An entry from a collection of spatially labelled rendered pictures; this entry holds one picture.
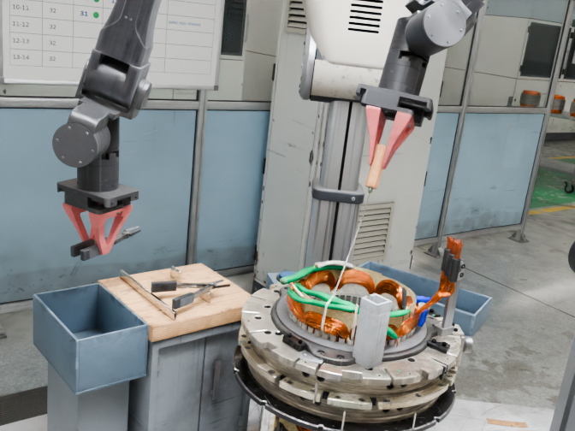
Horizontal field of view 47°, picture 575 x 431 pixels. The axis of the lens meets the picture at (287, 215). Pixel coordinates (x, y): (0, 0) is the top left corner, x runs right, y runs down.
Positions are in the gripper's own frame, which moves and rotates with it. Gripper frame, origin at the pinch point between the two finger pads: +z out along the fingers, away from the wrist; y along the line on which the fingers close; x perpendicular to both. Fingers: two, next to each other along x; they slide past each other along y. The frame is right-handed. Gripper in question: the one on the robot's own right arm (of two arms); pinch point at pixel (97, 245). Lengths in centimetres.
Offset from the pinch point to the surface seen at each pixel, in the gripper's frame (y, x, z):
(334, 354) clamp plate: 37.4, 5.0, 5.9
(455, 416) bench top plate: 44, 54, 40
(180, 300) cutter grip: 11.6, 5.5, 7.0
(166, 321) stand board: 11.3, 2.7, 9.5
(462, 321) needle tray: 45, 40, 12
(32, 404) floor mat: -113, 76, 118
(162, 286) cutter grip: 5.9, 7.8, 7.2
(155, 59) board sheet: -141, 169, -4
